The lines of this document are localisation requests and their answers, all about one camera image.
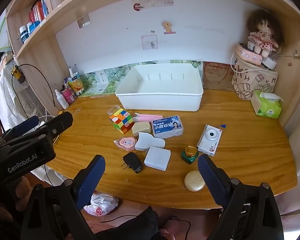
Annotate pink slipper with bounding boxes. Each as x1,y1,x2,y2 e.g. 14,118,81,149
161,216,180,235

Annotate thin black cable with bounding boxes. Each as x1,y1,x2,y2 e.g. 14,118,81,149
11,64,57,107

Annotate pink framed wall sticker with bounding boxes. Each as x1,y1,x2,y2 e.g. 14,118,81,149
141,34,158,50

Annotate white adapter cable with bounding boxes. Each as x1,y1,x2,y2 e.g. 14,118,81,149
230,49,269,73

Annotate yellow cartoon wall sticker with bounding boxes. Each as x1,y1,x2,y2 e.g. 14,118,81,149
162,21,177,35

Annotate pink round packet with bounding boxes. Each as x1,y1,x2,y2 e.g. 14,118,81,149
114,137,137,152

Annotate brown haired rag doll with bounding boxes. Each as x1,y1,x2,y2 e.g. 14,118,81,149
246,9,283,57

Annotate white square box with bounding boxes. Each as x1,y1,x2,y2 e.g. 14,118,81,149
144,147,171,172

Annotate blue label clear box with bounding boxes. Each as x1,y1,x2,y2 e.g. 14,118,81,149
152,115,184,138

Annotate white lace cloth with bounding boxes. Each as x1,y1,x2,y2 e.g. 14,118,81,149
0,75,48,130

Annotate green bordered board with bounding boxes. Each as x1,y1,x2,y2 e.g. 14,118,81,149
0,15,10,53

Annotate green jar gold lid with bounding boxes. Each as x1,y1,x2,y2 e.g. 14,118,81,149
181,145,199,165

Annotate white compact camera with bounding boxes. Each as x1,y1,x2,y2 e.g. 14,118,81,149
197,124,223,157

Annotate white plastic storage bin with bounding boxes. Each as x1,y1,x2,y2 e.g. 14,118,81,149
115,63,204,112

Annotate white plastic bottle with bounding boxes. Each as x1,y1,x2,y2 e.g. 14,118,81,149
54,89,69,110

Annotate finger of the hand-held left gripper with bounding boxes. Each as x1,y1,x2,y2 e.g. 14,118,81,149
36,111,74,140
0,116,40,142

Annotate green landscape poster strip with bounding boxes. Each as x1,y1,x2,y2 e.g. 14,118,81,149
80,60,204,97

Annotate cartoon face cardboard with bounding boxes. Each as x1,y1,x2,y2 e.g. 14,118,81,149
202,61,237,90

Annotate pink comb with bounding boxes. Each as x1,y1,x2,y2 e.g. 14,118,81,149
134,113,163,121

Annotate white power adapter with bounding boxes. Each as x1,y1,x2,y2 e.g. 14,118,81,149
262,57,278,70

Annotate person's left hand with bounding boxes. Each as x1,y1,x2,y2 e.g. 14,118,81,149
0,176,33,230

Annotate patterned beige bag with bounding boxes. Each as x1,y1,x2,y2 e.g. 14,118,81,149
231,57,278,100

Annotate white floral cloth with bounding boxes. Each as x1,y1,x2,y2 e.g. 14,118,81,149
275,127,300,230

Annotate yellow black hanging gadget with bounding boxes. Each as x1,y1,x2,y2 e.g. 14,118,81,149
10,65,25,84

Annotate round gold compact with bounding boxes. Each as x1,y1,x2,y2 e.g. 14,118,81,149
184,170,205,192

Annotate wooden shelf unit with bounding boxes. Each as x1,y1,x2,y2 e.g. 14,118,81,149
5,0,300,130

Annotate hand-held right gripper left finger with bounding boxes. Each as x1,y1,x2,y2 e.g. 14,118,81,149
20,154,106,240

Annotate white shaped sponge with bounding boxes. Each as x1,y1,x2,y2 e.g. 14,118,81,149
135,132,166,152

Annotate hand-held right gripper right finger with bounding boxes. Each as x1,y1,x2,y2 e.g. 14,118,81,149
198,154,283,240

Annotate pink round box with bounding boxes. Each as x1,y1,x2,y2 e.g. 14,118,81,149
235,42,263,66

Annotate paper strip wall note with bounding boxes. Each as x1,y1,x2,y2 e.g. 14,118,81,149
145,0,174,8

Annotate pink can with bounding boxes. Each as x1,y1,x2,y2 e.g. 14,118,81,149
61,86,77,105

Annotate small clear plastic piece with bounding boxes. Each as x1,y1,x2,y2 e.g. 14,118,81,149
107,105,121,117

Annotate white plastic bag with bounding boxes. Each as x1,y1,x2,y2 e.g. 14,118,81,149
84,191,119,217

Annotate white paper leaflet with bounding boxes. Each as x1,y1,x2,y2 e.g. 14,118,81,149
90,70,110,95

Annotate black charger plug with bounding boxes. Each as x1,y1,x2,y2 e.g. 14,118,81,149
120,152,144,174

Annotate row of books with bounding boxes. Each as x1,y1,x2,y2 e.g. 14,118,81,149
29,0,49,23

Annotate green tissue pack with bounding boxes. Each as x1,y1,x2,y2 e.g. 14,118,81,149
251,91,284,119

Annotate multicoloured puzzle cube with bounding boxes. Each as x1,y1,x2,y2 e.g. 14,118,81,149
109,107,135,135

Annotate person's leg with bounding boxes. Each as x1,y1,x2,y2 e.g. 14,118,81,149
95,205,165,240

